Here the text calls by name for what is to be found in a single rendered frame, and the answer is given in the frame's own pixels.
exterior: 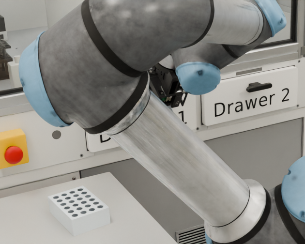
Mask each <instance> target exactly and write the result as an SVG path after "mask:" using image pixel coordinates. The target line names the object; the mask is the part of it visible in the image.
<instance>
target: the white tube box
mask: <svg viewBox="0 0 305 244"><path fill-rule="evenodd" d="M48 204H49V211H50V213H51V214H52V215H53V216H54V217H55V218H56V219H57V220H58V221H59V222H60V223H61V224H62V225H63V226H64V227H65V228H66V229H67V230H68V231H69V232H70V233H71V234H72V235H73V236H77V235H79V234H82V233H85V232H87V231H90V230H93V229H96V228H99V227H102V226H105V225H107V224H110V213H109V207H108V206H107V205H106V204H104V203H103V202H102V201H101V200H100V199H99V198H98V197H96V196H95V195H94V194H93V193H92V192H90V191H89V190H88V189H87V188H85V187H84V186H79V187H76V188H73V189H70V190H67V191H64V192H60V193H57V194H54V195H51V196H48Z"/></svg>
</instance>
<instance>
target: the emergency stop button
mask: <svg viewBox="0 0 305 244"><path fill-rule="evenodd" d="M4 158H5V160H6V161H7V162H8V163H10V164H17V163H19V162H20V161H21V160H22V158H23V152H22V150H21V149H20V148H19V147H17V146H11V147H9V148H8V149H7V150H6V151H5V153H4Z"/></svg>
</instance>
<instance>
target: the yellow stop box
mask: <svg viewBox="0 0 305 244"><path fill-rule="evenodd" d="M11 146H17V147H19V148H20V149H21V150H22V152H23V158H22V160H21V161H20V162H19V163H17V164H10V163H8V162H7V161H6V160H5V158H4V153H5V151H6V150H7V149H8V148H9V147H11ZM28 162H29V154H28V147H27V141H26V135H25V133H24V132H23V131H22V129H20V128H19V129H14V130H9V131H4V132H0V169H2V168H8V167H12V166H17V165H21V164H25V163H28Z"/></svg>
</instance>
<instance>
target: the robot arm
mask: <svg viewBox="0 0 305 244"><path fill-rule="evenodd" d="M286 23H287V21H286V17H285V15H284V13H283V11H282V9H281V8H280V6H279V4H278V3H277V2H276V0H249V1H245V0H84V1H83V2H82V3H81V4H79V5H78V6H77V7H76V8H74V9H73V10H72V11H70V12H69V13H68V14H67V15H65V16H64V17H63V18H62V19H60V20H59V21H58V22H57V23H55V24H54V25H53V26H51V27H50V28H49V29H48V30H46V31H43V32H41V33H40V34H39V35H38V36H37V38H36V40H34V41H33V42H32V43H31V44H30V45H29V46H28V47H27V48H25V50H24V51H23V52H22V54H21V57H20V60H19V66H18V71H19V78H20V82H21V84H22V87H23V91H24V94H25V96H26V98H27V100H28V101H29V103H30V105H31V106H32V107H33V109H34V110H35V111H36V113H37V114H38V115H39V116H40V117H41V118H42V119H43V120H44V121H46V122H47V123H48V124H50V125H52V126H55V127H66V126H70V125H72V124H73V123H74V122H76V123H77V124H78V125H79V126H80V127H82V128H83V129H84V130H85V131H86V132H88V133H89V134H90V135H93V136H98V135H103V134H107V135H108V136H109V137H110V138H111V139H113V140H114V141H115V142H116V143H117V144H118V145H119V146H121V147H122V148H123V149H124V150H125V151H126V152H127V153H129V154H130V155H131V156H132V157H133V158H134V159H135V160H137V161H138V162H139V163H140V164H141V165H142V166H143V167H145V168H146V170H148V171H149V172H150V173H151V174H152V175H153V176H154V177H156V178H157V179H158V180H159V181H160V182H161V183H162V184H164V185H165V186H166V187H167V188H168V189H169V190H170V191H172V192H173V193H174V194H175V195H176V196H177V197H178V198H180V199H181V200H182V201H183V202H184V203H185V204H186V205H188V206H189V207H190V208H191V209H192V210H193V211H194V212H196V213H197V214H198V215H199V216H200V217H201V218H202V219H204V228H205V238H206V243H207V244H305V156H303V157H301V158H300V159H298V160H297V161H295V162H294V163H293V164H292V165H291V166H290V168H289V169H288V171H289V172H288V174H287V175H285V176H284V178H283V181H282V183H281V184H279V185H277V186H275V187H274V188H272V189H270V190H266V189H265V188H264V187H263V186H262V185H261V184H260V183H259V182H257V181H255V180H253V179H241V178H240V177H239V176H238V175H237V174H236V173H235V172H234V171H233V170H232V169H231V168H230V167H229V166H228V165H227V164H226V163H225V162H224V161H223V160H222V159H221V158H220V157H219V156H218V155H217V154H216V153H215V152H213V151H212V150H211V149H210V148H209V147H208V146H207V145H206V144H205V143H204V142H203V141H202V140H201V139H200V138H199V137H198V136H197V135H196V134H195V133H194V132H193V131H192V130H191V129H190V128H189V127H188V126H187V125H186V124H185V123H184V122H183V121H182V120H181V119H180V118H179V117H178V116H177V115H176V114H175V113H174V112H173V108H174V107H178V106H179V104H180V103H181V105H182V106H184V103H185V100H186V98H187V95H188V93H189V94H192V95H203V94H206V93H209V92H211V91H213V90H214V89H215V88H216V87H217V85H218V84H219V83H220V81H221V76H220V74H221V72H220V70H221V69H222V68H224V67H226V66H227V65H229V64H230V63H232V62H233V61H235V60H236V59H238V58H239V57H241V56H242V55H244V54H245V53H247V52H248V51H250V50H252V49H253V48H255V47H256V46H258V45H259V44H261V43H263V42H264V41H266V40H267V39H269V38H270V37H271V38H272V37H274V35H275V34H276V33H278V32H279V31H281V30H282V29H283V28H285V26H286ZM150 68H152V69H150ZM149 69H150V70H149ZM184 93H185V97H184V100H183V99H182V96H183V94H184Z"/></svg>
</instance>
